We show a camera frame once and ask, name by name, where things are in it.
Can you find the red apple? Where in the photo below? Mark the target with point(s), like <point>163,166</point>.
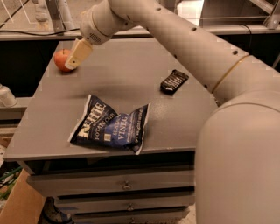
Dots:
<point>60,58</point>

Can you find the blue kettle chips bag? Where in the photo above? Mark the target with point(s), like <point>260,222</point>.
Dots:
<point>101,125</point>

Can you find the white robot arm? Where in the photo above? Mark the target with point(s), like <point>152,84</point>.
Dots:
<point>237,161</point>

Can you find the black rxbar chocolate wrapper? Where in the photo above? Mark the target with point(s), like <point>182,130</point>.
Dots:
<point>173,82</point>

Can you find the cardboard box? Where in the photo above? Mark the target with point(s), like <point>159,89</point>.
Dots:
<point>24,205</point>

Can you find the grey drawer cabinet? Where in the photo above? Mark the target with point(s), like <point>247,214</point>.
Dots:
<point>105,185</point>

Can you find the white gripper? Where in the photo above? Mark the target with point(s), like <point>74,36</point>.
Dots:
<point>89,29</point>

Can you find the grey metal rail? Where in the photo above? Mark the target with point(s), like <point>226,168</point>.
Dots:
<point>137,32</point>

